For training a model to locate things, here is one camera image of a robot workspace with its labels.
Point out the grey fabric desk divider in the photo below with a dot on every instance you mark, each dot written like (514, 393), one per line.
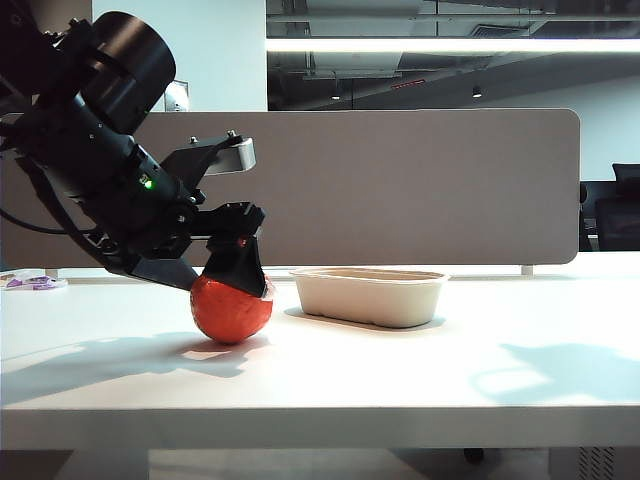
(400, 190)

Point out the black vent grille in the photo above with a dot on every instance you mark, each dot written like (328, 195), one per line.
(597, 464)

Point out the silver wall plate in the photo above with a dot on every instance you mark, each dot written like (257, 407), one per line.
(181, 100)

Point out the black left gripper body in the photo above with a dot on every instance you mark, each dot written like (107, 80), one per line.
(160, 220)

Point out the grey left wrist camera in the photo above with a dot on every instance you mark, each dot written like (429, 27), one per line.
(230, 157)

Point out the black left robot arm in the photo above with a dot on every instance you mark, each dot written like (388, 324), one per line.
(95, 130)

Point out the long white ceiling light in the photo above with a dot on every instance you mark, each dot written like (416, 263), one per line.
(450, 45)

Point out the purple and white packet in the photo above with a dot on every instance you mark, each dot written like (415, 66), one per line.
(30, 282)

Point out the orange fruit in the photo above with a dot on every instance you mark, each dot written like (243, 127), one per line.
(230, 315)

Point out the black ceiling spotlight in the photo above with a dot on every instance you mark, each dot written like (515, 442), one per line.
(477, 92)

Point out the black office chair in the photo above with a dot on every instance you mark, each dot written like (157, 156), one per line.
(617, 220)

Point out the white divider bracket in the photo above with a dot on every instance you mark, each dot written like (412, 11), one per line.
(527, 270)
(53, 274)

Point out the beige paper lunchbox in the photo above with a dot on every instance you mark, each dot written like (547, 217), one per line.
(370, 300)

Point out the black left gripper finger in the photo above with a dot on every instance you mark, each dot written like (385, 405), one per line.
(160, 272)
(235, 267)

